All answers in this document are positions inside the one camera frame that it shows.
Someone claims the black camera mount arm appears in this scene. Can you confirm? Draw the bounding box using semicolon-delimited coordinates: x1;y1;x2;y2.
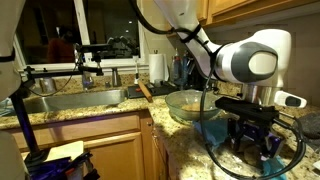
23;53;105;81

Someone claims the metal soap dispenser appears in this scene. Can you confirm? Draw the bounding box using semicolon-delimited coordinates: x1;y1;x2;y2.
110;66;123;88

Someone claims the metal cup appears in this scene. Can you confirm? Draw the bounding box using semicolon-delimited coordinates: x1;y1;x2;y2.
39;76;58;95

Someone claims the black counter mat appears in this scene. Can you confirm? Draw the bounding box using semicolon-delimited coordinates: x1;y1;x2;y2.
126;81;180;100

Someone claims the blue and clear potato bag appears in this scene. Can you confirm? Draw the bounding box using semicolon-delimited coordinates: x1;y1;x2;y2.
191;114;303;180

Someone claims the purple and red vacuum cleaner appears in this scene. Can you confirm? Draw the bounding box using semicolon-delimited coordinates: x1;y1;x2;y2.
27;150;102;180

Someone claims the blue bottle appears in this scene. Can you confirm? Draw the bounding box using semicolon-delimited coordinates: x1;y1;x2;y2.
181;50;198;86

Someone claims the white paper towel roll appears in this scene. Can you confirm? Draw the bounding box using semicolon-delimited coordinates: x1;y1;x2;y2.
148;49;167;85

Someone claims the white dish brush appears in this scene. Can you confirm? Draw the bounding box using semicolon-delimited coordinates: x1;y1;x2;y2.
132;55;141;86

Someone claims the wooden base cabinet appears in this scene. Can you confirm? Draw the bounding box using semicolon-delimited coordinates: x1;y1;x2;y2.
4;109;169;180

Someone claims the clear glass bowl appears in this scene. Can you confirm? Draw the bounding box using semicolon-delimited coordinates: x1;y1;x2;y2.
164;89;222;123

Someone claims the black wrist-mounted camera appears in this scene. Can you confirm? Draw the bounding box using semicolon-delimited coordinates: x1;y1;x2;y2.
214;96;280;124

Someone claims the white kitchen window frame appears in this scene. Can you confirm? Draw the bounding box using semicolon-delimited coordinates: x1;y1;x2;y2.
12;0;150;74

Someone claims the wooden rolling pin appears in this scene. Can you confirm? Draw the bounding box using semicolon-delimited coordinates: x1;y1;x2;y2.
137;80;155;104

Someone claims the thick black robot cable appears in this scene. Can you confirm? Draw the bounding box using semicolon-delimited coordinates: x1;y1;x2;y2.
128;0;307;180

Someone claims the black countertop appliance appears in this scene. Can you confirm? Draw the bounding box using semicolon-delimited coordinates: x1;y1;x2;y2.
186;54;216;92

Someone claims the clear plastic bottle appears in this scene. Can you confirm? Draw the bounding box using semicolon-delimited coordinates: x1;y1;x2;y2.
170;47;183;84

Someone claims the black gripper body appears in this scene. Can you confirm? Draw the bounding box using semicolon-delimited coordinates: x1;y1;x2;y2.
233;118;281;143

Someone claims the chrome faucet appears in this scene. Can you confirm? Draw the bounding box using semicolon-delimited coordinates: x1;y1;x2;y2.
80;70;95;91

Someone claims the wooden wall cabinet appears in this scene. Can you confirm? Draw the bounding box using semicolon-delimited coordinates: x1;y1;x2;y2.
194;0;320;28

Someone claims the black stereo camera bar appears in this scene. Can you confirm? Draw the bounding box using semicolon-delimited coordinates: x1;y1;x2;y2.
73;42;114;55

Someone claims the black stand pole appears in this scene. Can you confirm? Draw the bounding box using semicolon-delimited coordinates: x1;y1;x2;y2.
8;78;51;168

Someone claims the brown potato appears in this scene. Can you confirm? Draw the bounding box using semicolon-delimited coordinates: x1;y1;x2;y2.
242;145;265;167
181;102;205;113

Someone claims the stainless steel sink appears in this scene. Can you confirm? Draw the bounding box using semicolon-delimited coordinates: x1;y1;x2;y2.
4;88;129;117

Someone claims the light wooden board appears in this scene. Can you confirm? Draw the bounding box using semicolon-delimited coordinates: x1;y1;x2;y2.
20;140;85;163

